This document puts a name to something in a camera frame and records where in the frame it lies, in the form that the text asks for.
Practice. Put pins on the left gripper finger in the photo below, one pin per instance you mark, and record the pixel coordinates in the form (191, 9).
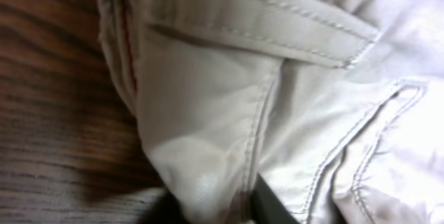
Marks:
(265, 206)

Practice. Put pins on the beige cotton shorts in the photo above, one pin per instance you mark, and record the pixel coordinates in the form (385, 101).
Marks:
(337, 105)

